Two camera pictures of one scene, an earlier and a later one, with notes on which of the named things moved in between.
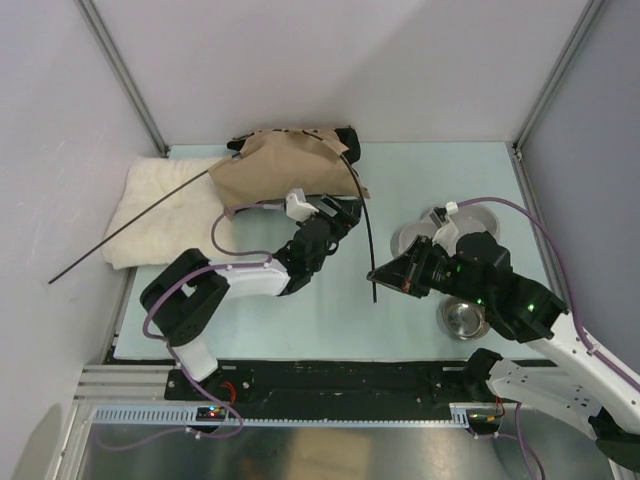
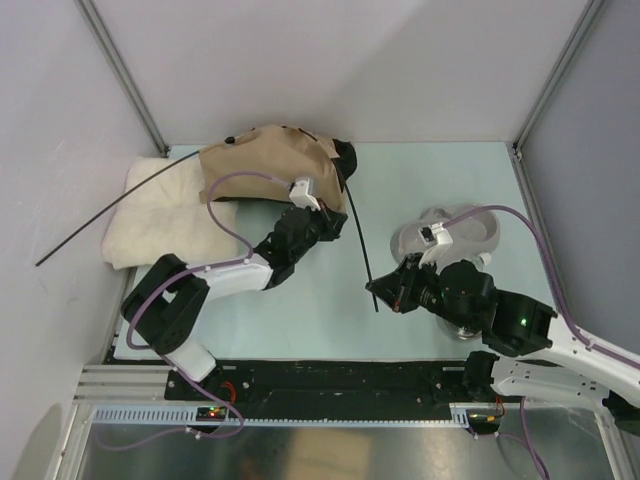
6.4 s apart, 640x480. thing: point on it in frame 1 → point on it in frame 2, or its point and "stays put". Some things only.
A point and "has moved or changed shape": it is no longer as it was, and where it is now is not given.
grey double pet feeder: [467, 219] stays put
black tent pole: [146, 215] → [83, 228]
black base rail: [317, 384] stays put
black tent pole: [368, 224] → [364, 246]
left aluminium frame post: [125, 76] stays put
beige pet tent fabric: [273, 162] has moved or changed shape
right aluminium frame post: [588, 15] stays put
